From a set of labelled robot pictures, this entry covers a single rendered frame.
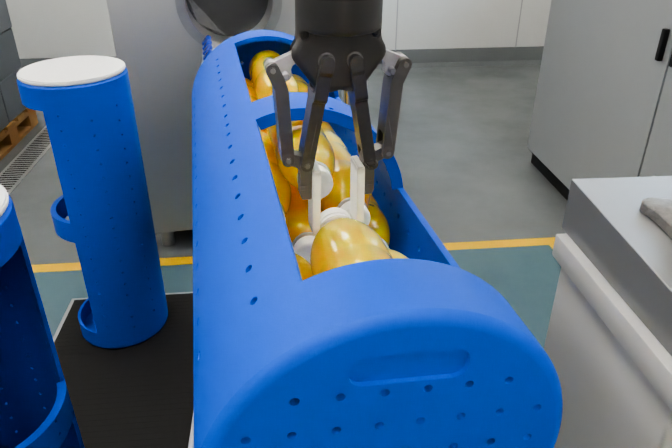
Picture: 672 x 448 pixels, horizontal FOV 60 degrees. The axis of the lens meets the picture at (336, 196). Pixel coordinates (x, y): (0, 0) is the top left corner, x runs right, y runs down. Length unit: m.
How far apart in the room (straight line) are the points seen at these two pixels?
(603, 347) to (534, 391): 0.44
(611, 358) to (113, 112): 1.34
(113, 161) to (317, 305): 1.39
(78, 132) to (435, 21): 4.35
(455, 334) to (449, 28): 5.35
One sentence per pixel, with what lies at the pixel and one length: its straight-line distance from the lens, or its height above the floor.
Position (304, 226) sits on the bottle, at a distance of 0.75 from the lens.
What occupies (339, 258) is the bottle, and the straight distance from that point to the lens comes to 0.49.
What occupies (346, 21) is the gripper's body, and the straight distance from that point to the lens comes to 0.49.
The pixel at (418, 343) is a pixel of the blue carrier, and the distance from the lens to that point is 0.40.
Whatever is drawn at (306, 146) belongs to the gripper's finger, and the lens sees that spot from 0.54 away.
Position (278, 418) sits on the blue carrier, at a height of 1.16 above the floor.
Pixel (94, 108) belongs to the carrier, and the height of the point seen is 0.96.
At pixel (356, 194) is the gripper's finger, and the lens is 0.58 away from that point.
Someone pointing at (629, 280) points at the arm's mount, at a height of 1.03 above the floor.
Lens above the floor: 1.47
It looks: 28 degrees down
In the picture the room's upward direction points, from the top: straight up
